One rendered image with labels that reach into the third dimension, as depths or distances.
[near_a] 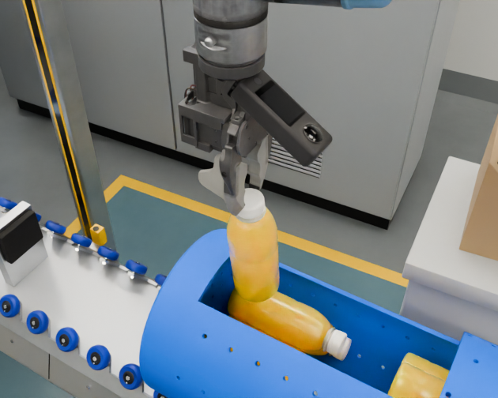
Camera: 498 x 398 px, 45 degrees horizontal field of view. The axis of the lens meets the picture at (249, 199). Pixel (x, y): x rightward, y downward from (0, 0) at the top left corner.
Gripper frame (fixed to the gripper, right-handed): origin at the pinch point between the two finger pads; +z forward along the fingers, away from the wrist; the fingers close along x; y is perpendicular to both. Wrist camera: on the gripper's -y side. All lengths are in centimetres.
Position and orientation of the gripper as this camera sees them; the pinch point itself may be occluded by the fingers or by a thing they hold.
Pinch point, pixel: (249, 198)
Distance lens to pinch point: 75.5
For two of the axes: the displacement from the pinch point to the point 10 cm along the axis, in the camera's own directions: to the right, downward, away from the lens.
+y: -8.6, -3.4, 3.8
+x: -5.1, 5.8, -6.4
